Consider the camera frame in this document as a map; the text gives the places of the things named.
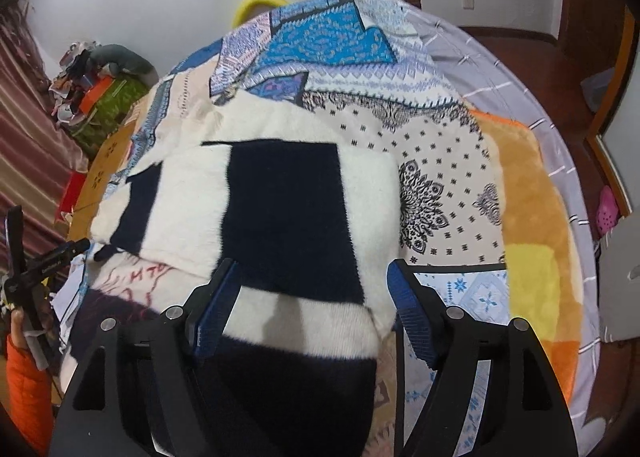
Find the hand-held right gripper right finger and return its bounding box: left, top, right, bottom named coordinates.
left=386, top=258, right=581, bottom=457

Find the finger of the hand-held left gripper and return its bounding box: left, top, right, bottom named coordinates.
left=27, top=238, right=92, bottom=281

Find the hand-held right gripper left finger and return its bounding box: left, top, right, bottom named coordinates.
left=47, top=257, right=242, bottom=457

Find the black and white striped sweater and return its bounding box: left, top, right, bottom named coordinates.
left=70, top=89, right=402, bottom=457

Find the person's left forearm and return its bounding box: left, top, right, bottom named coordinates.
left=4, top=332, right=57, bottom=456

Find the person's left hand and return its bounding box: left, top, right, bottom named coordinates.
left=7, top=309, right=29, bottom=351

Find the red bag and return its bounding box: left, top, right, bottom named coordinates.
left=59, top=171, right=90, bottom=224

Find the tan paw print board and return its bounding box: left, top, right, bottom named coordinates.
left=66, top=128, right=137, bottom=244

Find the red striped curtain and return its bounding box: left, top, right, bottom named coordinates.
left=0, top=0, right=102, bottom=239

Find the blue patchwork printed blanket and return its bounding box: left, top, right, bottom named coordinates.
left=50, top=0, right=512, bottom=457

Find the green storage box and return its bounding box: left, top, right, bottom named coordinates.
left=70, top=74, right=151, bottom=158

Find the orange box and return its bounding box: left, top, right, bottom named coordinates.
left=80, top=76, right=115, bottom=116

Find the orange plush blanket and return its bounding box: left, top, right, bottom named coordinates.
left=471, top=108, right=584, bottom=404

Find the white cabinet with pink stickers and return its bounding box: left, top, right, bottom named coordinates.
left=587, top=7, right=640, bottom=344

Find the pink slipper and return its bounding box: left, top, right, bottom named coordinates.
left=595, top=185, right=621, bottom=233

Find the grey striped bedsheet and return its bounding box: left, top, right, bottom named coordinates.
left=400, top=1, right=602, bottom=439

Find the yellow foam tube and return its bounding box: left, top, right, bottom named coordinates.
left=235, top=0, right=289, bottom=28

